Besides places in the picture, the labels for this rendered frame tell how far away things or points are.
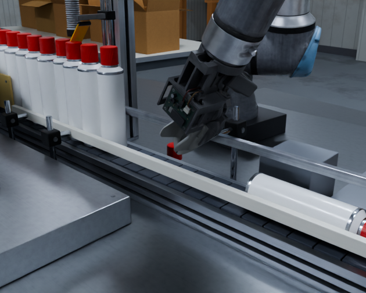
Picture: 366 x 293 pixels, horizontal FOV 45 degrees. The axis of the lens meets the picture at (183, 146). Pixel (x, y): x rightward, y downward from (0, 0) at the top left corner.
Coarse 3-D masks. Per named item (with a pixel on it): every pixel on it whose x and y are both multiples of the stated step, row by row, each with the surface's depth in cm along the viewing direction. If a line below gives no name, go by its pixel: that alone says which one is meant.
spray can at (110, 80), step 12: (108, 48) 81; (108, 60) 82; (96, 72) 83; (108, 72) 82; (120, 72) 83; (108, 84) 83; (120, 84) 84; (108, 96) 83; (120, 96) 84; (108, 108) 84; (120, 108) 85; (108, 120) 85; (120, 120) 86; (108, 132) 86; (120, 132) 87; (120, 144) 87
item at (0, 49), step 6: (0, 30) 108; (6, 30) 108; (0, 36) 108; (0, 42) 108; (6, 42) 109; (0, 48) 108; (0, 54) 109; (0, 60) 109; (0, 66) 110; (0, 72) 111; (6, 72) 110
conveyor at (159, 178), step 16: (0, 112) 114; (80, 144) 92; (128, 144) 92; (112, 160) 84; (144, 176) 78; (160, 176) 77; (208, 176) 77; (192, 192) 71; (224, 208) 66; (240, 208) 66; (256, 224) 63; (272, 224) 62; (304, 240) 58; (320, 240) 59; (336, 256) 55; (352, 256) 55
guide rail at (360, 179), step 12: (132, 108) 88; (156, 120) 83; (168, 120) 80; (228, 144) 72; (240, 144) 70; (252, 144) 69; (264, 156) 68; (276, 156) 66; (288, 156) 65; (300, 156) 64; (312, 168) 62; (324, 168) 61; (336, 168) 60; (348, 180) 59; (360, 180) 58
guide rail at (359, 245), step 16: (16, 112) 106; (32, 112) 102; (64, 128) 92; (96, 144) 86; (112, 144) 82; (128, 160) 80; (144, 160) 77; (160, 160) 75; (176, 176) 72; (192, 176) 69; (208, 192) 68; (224, 192) 65; (240, 192) 64; (256, 208) 62; (272, 208) 60; (288, 224) 59; (304, 224) 57; (320, 224) 55; (336, 240) 54; (352, 240) 53
